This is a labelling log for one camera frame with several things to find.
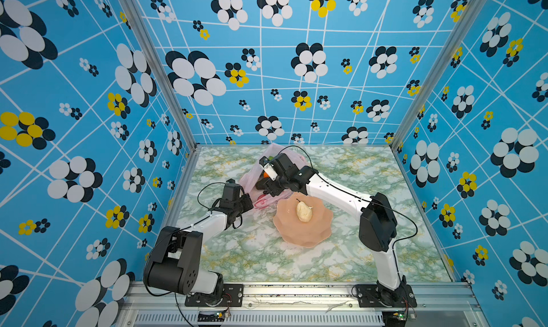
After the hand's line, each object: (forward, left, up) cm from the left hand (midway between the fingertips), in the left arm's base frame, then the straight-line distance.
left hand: (252, 198), depth 93 cm
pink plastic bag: (+5, +1, +7) cm, 8 cm away
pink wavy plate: (-15, -23, -3) cm, 27 cm away
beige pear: (-8, -23, +1) cm, 24 cm away
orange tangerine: (-1, -7, +18) cm, 19 cm away
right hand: (+4, -10, +9) cm, 14 cm away
